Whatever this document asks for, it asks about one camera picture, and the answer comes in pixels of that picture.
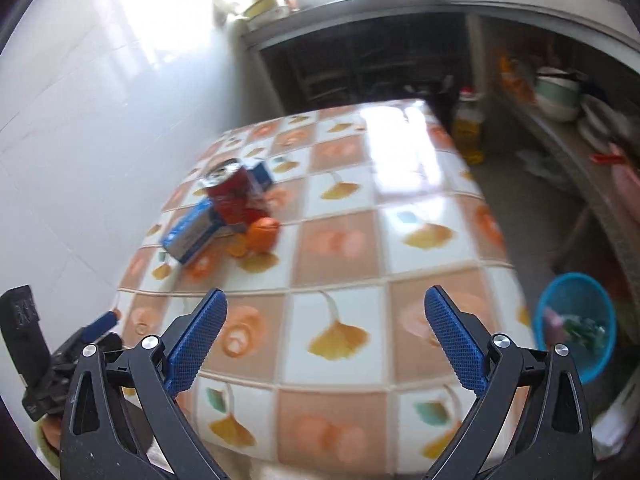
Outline blue toothpaste box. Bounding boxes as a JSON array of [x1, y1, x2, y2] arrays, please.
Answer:
[[162, 158, 273, 264]]

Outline orange tangerine peel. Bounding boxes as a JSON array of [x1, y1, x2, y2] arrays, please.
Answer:
[[246, 217, 281, 252]]

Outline red drink can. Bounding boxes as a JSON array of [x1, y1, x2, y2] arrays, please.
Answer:
[[200, 158, 270, 231]]

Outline blue mesh trash basket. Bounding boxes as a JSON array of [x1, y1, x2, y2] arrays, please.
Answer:
[[532, 272, 617, 385]]

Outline small orange peel piece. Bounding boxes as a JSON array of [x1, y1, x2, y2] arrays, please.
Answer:
[[226, 233, 250, 258]]

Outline patterned tablecloth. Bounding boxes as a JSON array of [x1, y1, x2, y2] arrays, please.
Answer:
[[117, 100, 534, 476]]

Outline cooking oil bottle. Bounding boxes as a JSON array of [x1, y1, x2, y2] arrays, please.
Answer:
[[451, 87, 485, 166]]

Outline stacked bowls on shelf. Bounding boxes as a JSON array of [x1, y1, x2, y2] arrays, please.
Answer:
[[535, 67, 580, 122]]

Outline enamel basin on counter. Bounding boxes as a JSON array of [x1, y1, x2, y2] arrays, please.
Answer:
[[243, 0, 288, 20]]

